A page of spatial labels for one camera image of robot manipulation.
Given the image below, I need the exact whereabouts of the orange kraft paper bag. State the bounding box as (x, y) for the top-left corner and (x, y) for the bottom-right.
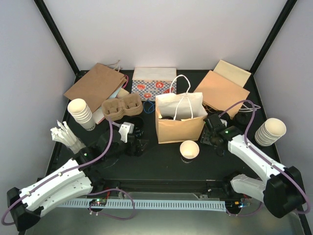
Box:
(155, 79), (207, 144)

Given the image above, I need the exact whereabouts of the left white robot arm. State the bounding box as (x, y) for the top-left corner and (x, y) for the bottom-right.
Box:
(7, 130), (148, 232)

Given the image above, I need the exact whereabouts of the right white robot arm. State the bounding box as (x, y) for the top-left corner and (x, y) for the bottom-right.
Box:
(203, 114), (308, 218)

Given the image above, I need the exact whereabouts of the black lid stack left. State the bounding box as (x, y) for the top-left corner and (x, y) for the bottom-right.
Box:
(217, 110), (230, 122)

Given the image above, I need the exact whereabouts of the black lid stack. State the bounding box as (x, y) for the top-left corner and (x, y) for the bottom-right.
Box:
(233, 112), (252, 132)
(217, 110), (230, 122)

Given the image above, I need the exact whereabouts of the black lid stack right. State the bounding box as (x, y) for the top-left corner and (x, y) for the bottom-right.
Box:
(233, 112), (252, 132)

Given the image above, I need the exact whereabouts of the orange flat bag right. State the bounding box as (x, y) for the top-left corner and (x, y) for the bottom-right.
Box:
(194, 71), (250, 111)

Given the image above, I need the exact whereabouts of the stack of pulp cup carriers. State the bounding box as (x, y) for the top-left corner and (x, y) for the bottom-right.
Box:
(101, 94), (143, 121)

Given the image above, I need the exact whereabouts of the right stack of paper cups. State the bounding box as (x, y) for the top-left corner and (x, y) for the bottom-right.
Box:
(254, 118), (287, 146)

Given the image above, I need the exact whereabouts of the stack of paper cups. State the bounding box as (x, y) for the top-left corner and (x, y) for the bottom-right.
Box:
(254, 118), (287, 146)
(67, 98), (96, 131)

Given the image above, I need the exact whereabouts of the tan flat paper bag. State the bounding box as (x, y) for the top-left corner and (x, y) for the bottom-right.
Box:
(213, 60), (251, 88)

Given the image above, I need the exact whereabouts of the checkered printed paper bag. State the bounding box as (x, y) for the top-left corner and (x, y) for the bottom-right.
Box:
(131, 67), (177, 101)

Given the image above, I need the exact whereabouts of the left stack of paper cups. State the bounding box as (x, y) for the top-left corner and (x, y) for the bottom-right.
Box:
(67, 98), (96, 131)

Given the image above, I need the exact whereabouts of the bundle of wrapped straws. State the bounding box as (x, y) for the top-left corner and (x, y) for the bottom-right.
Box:
(50, 121), (86, 154)

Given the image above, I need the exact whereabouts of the brown flat paper bag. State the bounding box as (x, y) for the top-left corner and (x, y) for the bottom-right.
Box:
(64, 63), (125, 112)

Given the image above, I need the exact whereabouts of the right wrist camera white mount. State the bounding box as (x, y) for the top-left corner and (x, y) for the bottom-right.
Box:
(221, 119), (228, 127)

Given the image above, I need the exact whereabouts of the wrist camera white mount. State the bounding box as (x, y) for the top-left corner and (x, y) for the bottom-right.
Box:
(221, 119), (228, 127)
(118, 122), (134, 143)

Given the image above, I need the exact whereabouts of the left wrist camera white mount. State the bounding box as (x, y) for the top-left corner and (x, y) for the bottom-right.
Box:
(118, 122), (134, 143)

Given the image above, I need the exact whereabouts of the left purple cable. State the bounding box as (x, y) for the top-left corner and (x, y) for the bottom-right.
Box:
(1, 117), (136, 226)

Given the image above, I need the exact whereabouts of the purple cable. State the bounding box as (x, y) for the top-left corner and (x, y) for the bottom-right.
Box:
(216, 99), (311, 217)
(1, 117), (136, 226)

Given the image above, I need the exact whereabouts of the blue bag handle string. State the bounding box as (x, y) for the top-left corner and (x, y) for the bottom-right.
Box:
(143, 99), (157, 115)

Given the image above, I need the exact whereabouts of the right black frame post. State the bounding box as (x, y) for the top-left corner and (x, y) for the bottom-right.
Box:
(249, 0), (298, 73)

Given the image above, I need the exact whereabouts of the black frame post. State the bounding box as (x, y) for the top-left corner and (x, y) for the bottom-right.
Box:
(249, 0), (298, 73)
(34, 0), (80, 75)

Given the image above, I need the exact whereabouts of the blue slotted cable duct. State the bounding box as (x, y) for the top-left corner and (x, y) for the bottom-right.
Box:
(59, 198), (226, 212)

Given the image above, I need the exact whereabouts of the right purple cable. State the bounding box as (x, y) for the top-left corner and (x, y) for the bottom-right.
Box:
(216, 99), (311, 217)

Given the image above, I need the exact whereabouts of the left black frame post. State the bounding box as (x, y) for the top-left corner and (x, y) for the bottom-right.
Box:
(34, 0), (80, 75)

